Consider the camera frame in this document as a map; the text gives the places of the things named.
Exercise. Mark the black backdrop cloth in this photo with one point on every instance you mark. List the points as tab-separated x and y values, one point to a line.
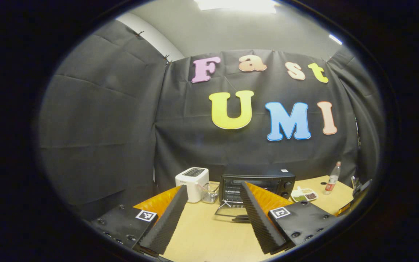
122	127

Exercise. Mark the small ceiling light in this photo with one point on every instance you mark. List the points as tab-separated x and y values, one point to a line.
335	39

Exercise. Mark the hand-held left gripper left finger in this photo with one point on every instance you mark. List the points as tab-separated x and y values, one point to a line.
166	222

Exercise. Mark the black electric oven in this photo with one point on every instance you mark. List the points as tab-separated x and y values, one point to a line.
264	180

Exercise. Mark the large ceiling light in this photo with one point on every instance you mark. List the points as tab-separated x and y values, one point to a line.
236	5

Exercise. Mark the white divided dish of beans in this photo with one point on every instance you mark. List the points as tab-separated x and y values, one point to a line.
304	195

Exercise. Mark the white toaster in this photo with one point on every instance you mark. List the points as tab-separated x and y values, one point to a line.
193	183

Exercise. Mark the clear glass cup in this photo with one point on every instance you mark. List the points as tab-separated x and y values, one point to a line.
210	194

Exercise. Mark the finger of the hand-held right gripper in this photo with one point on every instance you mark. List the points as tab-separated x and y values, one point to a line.
346	208

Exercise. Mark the clear bottle with red label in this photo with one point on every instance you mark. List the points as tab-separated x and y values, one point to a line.
332	182

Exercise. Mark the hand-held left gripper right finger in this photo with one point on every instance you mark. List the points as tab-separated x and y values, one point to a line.
258	218

